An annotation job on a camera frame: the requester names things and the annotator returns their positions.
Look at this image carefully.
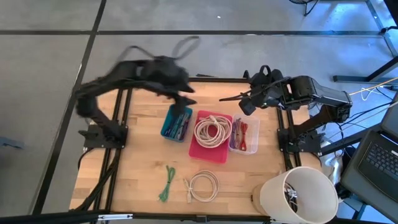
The black metal crossbar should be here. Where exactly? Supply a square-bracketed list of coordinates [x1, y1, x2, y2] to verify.
[320, 123, 385, 156]

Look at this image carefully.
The black aluminium table frame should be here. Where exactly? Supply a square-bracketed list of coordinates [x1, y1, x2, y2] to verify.
[70, 68, 304, 224]

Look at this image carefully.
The pink plastic bin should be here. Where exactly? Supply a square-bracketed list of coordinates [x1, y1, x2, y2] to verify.
[188, 110, 233, 164]

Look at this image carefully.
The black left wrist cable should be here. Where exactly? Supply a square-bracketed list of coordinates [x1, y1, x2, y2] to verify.
[116, 35, 201, 63]

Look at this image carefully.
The white plastic bag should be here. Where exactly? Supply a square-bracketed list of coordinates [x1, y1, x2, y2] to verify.
[319, 139, 343, 187]

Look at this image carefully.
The yellow extension cord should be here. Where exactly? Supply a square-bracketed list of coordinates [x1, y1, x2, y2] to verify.
[349, 77, 398, 96]

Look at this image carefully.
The dark grey laptop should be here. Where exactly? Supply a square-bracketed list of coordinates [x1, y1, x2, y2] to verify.
[340, 93, 398, 223]

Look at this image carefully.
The green braided USB cable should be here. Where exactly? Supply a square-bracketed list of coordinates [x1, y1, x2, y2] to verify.
[157, 165, 177, 203]

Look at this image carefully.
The purple cable tie top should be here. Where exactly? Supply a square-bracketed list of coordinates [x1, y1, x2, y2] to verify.
[229, 119, 239, 149]

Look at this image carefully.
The round wooden lamp base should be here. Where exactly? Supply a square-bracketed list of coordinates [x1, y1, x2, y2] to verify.
[250, 183, 269, 216]

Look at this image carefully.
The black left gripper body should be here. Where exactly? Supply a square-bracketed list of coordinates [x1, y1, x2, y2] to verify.
[136, 55, 190, 95]

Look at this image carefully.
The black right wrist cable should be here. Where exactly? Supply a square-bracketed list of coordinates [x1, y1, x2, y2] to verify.
[257, 64, 284, 85]

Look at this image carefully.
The clear plastic bin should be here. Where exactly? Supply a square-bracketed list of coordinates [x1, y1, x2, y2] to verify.
[228, 113, 261, 156]

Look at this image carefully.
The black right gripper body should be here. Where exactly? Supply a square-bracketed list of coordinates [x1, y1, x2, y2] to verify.
[248, 69, 294, 109]

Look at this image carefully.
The black metal floor stand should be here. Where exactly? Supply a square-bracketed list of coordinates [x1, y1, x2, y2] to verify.
[332, 55, 398, 83]

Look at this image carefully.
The teal plastic bin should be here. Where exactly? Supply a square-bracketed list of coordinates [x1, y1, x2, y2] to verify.
[160, 104, 194, 143]

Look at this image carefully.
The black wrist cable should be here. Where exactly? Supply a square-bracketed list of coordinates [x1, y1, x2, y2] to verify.
[116, 35, 201, 63]
[257, 64, 284, 85]

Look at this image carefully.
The silver metal bracket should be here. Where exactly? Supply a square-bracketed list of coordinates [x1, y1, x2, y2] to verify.
[97, 213, 134, 222]

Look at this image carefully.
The flat grey-blue bracket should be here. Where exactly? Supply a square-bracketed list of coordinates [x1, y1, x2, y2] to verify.
[0, 136, 25, 151]

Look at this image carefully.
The large cream lamp shade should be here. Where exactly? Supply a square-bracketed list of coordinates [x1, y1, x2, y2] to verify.
[259, 166, 340, 224]

